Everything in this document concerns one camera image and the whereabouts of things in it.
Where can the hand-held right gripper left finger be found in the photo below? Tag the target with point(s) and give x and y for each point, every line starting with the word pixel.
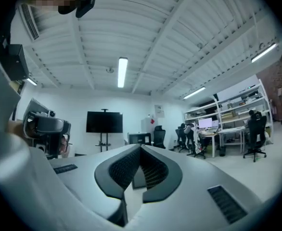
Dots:
pixel 83 177

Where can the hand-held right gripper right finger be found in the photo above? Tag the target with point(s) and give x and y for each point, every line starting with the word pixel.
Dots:
pixel 191 182

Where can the white wall poster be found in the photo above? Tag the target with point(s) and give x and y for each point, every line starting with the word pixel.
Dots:
pixel 159 111

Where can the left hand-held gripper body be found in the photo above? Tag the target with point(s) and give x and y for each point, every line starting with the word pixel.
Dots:
pixel 29 126

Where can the black head-mounted camera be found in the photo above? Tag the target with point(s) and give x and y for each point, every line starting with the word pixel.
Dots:
pixel 85 5

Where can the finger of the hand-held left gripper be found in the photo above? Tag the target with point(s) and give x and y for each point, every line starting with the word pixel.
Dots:
pixel 54 125

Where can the white shelf unit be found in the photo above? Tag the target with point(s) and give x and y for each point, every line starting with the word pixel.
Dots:
pixel 242 102
pixel 201 109

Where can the white fridge with red sticker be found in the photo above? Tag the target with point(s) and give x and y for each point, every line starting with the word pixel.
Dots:
pixel 148 129

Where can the black office chair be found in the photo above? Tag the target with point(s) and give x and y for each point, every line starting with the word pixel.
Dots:
pixel 180 138
pixel 191 143
pixel 159 135
pixel 256 131

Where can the white air vent grille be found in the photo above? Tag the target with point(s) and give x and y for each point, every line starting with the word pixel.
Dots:
pixel 30 20

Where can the person's left forearm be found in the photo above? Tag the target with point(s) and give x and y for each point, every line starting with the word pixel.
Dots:
pixel 15 129

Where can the long ceiling light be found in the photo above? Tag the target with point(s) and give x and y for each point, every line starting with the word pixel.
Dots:
pixel 194 92
pixel 32 81
pixel 122 72
pixel 263 53

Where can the lit computer monitor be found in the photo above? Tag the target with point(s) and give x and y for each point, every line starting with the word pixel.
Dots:
pixel 205 123

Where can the black television screen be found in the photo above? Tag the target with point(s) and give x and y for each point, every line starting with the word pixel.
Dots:
pixel 104 121

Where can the black television stand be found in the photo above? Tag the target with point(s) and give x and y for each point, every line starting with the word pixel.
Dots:
pixel 103 141

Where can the round ceiling smoke detector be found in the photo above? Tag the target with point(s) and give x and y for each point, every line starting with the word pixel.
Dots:
pixel 110 70

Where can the black waste bin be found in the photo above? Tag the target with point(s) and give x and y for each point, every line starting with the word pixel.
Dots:
pixel 222 151

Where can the black glass-door cabinet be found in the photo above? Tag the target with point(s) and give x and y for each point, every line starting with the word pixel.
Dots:
pixel 139 138

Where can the white office desk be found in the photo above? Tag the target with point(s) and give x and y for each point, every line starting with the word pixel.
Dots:
pixel 227 130

